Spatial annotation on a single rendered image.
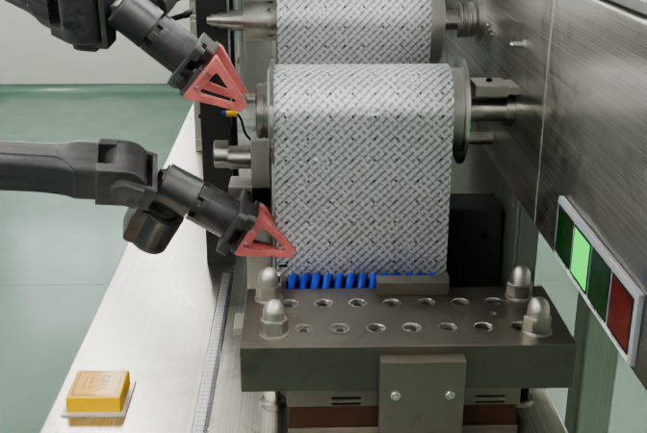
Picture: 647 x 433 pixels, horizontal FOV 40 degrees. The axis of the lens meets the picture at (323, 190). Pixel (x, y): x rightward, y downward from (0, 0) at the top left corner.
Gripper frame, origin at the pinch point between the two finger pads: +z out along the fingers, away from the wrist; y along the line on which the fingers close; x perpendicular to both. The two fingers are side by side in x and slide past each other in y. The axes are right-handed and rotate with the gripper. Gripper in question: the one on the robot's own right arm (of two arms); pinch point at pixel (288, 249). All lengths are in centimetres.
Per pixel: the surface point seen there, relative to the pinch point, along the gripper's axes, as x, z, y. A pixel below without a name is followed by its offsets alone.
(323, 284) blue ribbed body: -0.7, 5.8, 3.5
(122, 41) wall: -126, -77, -556
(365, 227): 8.2, 7.3, 0.2
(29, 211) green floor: -159, -58, -300
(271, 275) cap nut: -1.2, -1.8, 8.0
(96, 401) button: -25.6, -13.3, 13.5
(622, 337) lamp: 24, 21, 43
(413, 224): 11.9, 12.7, 0.2
